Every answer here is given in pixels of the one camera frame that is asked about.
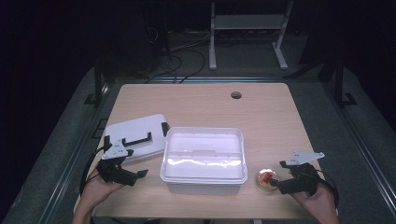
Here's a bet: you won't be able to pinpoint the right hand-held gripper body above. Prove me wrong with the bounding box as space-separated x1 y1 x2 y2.
278 151 325 197

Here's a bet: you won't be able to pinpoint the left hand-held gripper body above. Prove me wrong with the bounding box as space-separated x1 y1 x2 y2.
96 135 138 187

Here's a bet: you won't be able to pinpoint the small clear dish red contents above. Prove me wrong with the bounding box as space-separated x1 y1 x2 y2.
256 168 281 192

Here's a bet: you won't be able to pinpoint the white lid with black handle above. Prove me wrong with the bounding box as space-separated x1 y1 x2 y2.
104 113 171 163

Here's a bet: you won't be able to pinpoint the white plastic storage box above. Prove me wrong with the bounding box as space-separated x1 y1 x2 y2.
159 126 249 197

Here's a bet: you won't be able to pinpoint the person's left hand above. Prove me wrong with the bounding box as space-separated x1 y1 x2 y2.
81 172 125 208

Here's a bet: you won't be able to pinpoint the person's right hand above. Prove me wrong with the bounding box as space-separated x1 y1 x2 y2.
291 183 338 217

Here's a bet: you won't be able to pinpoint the white metal stand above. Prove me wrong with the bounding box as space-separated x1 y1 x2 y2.
208 0 294 71

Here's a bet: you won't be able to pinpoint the left hand-held gripper black cable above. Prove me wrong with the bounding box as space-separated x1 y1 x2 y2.
78 135 113 198

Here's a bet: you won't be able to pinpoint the hand-held gripper black cable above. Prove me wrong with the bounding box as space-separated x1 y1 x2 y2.
316 169 340 208
78 135 113 198

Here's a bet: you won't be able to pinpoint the right hand-held gripper black cable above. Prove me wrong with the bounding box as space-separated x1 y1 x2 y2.
316 169 340 208

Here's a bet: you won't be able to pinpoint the black metal post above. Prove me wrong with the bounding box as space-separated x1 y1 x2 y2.
333 60 359 108
83 59 110 108

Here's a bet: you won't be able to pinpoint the aluminium frame rail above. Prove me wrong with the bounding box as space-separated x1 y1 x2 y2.
115 77 325 84

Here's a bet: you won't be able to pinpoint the black cables on floor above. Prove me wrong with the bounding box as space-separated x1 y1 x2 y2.
144 29 213 84

